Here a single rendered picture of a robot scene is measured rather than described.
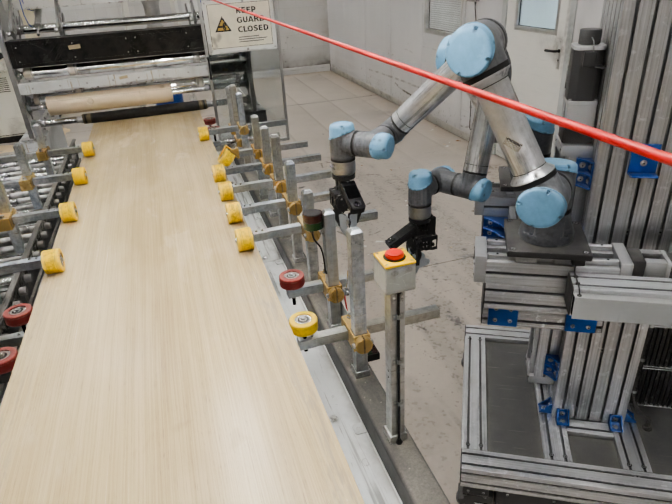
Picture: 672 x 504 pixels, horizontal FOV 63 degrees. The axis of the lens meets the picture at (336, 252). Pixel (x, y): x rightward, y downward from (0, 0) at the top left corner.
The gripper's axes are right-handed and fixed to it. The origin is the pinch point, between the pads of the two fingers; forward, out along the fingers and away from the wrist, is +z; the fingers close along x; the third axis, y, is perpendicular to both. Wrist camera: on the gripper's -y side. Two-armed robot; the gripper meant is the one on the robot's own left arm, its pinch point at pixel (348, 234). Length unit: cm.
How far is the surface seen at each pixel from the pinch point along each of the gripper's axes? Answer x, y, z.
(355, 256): 8.5, -31.8, -9.6
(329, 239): 8.3, -6.8, -3.0
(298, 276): 18.2, -2.9, 9.9
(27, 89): 130, 249, -17
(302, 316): 22.7, -25.6, 9.4
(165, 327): 60, -15, 11
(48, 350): 90, -14, 11
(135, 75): 64, 249, -19
